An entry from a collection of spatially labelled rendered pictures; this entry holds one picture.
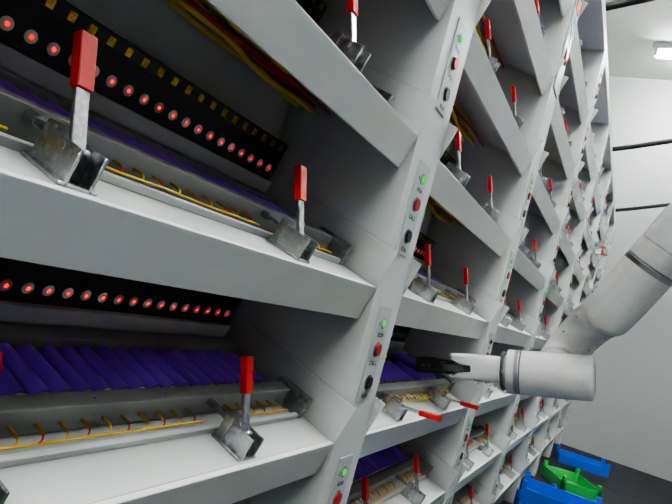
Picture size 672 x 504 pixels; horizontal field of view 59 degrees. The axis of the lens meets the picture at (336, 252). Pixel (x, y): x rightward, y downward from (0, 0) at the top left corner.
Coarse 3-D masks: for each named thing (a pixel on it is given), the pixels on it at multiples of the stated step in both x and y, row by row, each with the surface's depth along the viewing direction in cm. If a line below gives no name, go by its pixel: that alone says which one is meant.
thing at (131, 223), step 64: (0, 0) 43; (64, 0) 47; (0, 64) 45; (64, 64) 49; (128, 64) 54; (0, 128) 36; (64, 128) 34; (192, 128) 64; (256, 128) 71; (0, 192) 29; (64, 192) 32; (128, 192) 41; (192, 192) 50; (256, 192) 73; (0, 256) 31; (64, 256) 34; (128, 256) 38; (192, 256) 43; (256, 256) 49; (320, 256) 69; (384, 256) 73
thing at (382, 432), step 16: (416, 352) 141; (464, 384) 135; (416, 400) 113; (464, 400) 135; (384, 416) 93; (416, 416) 103; (448, 416) 122; (368, 432) 82; (384, 432) 88; (400, 432) 96; (416, 432) 105; (368, 448) 85; (384, 448) 93
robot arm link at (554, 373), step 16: (528, 352) 114; (544, 352) 113; (560, 352) 113; (528, 368) 111; (544, 368) 110; (560, 368) 109; (576, 368) 108; (592, 368) 107; (528, 384) 111; (544, 384) 110; (560, 384) 108; (576, 384) 107; (592, 384) 106; (592, 400) 109
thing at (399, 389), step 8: (384, 384) 101; (392, 384) 104; (400, 384) 107; (408, 384) 110; (416, 384) 114; (424, 384) 118; (432, 384) 122; (440, 384) 127; (448, 384) 133; (376, 392) 94; (392, 392) 101; (400, 392) 105; (408, 392) 110; (416, 392) 114; (424, 392) 118; (408, 400) 106
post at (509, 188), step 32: (544, 0) 142; (544, 96) 139; (544, 128) 142; (480, 160) 143; (480, 192) 141; (512, 192) 138; (448, 224) 143; (448, 256) 142; (480, 256) 139; (480, 288) 138; (448, 352) 138; (480, 352) 135; (480, 384) 141; (448, 448) 135
